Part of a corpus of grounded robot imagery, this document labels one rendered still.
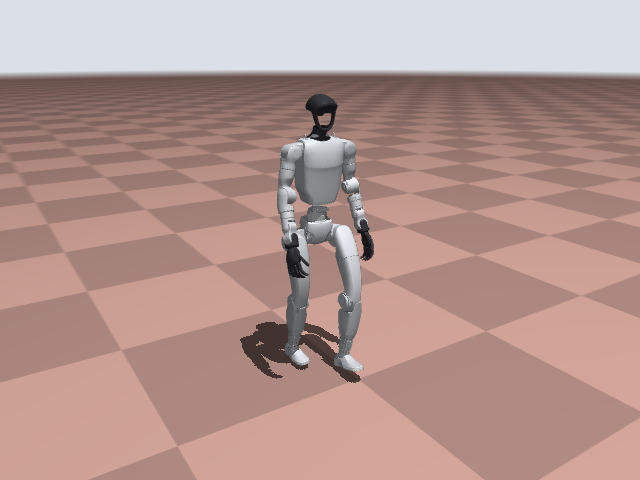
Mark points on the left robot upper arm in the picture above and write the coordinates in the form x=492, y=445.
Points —
x=350, y=183

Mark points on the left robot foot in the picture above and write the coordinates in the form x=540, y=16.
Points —
x=347, y=363

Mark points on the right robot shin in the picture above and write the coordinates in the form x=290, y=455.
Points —
x=295, y=322

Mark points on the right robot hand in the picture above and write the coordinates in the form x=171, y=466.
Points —
x=293, y=258

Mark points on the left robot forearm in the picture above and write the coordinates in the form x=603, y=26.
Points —
x=356, y=208

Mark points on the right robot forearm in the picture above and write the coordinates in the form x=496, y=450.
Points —
x=286, y=212

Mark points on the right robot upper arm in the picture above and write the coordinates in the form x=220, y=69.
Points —
x=289, y=155

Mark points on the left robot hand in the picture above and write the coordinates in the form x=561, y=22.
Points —
x=366, y=241

